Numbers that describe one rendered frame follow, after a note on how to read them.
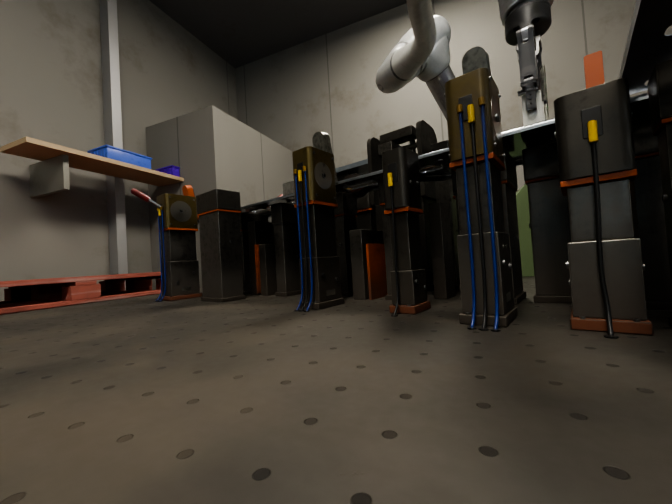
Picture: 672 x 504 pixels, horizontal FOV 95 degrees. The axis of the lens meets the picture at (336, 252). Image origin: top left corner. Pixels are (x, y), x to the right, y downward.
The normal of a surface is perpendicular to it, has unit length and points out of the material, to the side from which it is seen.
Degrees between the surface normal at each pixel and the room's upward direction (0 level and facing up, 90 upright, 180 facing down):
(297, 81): 90
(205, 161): 90
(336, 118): 90
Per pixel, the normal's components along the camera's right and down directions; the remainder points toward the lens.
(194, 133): -0.39, 0.00
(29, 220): 0.92, -0.07
